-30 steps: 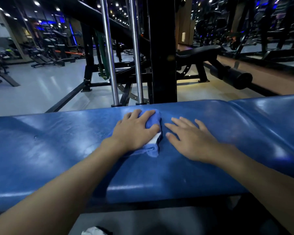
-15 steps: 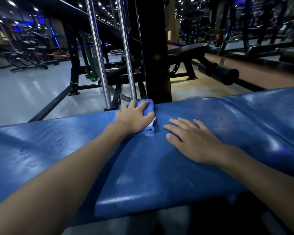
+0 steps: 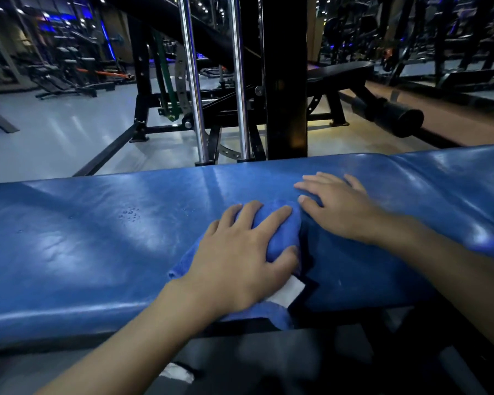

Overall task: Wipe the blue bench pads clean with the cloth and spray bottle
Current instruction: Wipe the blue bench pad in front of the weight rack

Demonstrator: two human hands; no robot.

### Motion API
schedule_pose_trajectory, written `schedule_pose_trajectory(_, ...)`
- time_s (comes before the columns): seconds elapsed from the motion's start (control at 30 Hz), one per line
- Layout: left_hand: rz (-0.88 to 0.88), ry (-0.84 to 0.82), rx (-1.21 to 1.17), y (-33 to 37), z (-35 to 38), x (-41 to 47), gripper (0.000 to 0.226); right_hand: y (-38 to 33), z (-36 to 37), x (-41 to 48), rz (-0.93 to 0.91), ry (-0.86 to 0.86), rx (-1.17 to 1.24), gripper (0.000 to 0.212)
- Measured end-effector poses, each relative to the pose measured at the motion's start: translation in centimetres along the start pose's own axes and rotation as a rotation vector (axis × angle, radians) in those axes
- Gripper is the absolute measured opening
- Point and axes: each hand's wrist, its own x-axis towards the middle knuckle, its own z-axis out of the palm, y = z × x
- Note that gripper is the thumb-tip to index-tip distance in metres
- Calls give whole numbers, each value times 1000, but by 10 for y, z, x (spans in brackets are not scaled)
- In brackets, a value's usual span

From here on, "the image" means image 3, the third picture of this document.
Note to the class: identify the person's left hand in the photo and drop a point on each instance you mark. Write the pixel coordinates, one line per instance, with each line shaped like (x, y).
(234, 267)

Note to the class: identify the person's right hand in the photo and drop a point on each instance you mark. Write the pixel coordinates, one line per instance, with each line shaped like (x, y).
(346, 213)

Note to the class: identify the blue microfibre cloth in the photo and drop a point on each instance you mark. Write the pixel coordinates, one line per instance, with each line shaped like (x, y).
(286, 226)

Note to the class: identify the blue bench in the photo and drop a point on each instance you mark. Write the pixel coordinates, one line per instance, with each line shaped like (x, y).
(86, 242)

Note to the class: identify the person's right forearm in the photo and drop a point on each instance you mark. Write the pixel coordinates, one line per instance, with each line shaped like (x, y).
(457, 275)

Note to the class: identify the person's left forearm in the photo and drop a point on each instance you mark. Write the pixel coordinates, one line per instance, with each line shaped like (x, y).
(127, 353)

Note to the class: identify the black workout bench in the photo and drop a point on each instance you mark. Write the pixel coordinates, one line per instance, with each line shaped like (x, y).
(337, 71)

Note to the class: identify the black incline bench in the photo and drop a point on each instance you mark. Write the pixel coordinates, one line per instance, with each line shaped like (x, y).
(61, 84)

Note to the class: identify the black roller pad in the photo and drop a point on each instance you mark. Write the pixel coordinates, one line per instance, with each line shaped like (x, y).
(399, 119)

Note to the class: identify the white crumpled paper scrap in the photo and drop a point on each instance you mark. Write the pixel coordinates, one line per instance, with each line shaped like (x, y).
(177, 372)

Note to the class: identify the black machine upright column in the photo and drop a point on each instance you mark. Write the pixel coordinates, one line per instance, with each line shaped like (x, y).
(286, 78)

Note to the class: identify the chrome guide rod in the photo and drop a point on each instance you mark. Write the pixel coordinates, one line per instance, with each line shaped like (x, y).
(193, 78)
(239, 78)

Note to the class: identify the grey perforated adjustment plate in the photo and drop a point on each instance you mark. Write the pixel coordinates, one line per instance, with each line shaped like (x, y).
(182, 78)

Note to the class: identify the green resistance band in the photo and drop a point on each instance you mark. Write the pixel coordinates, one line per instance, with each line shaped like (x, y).
(166, 78)

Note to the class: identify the black framed wall mirror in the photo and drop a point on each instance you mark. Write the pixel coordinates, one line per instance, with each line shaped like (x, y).
(457, 36)

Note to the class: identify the black gym machine frame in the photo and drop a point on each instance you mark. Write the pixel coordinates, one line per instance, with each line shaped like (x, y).
(142, 78)

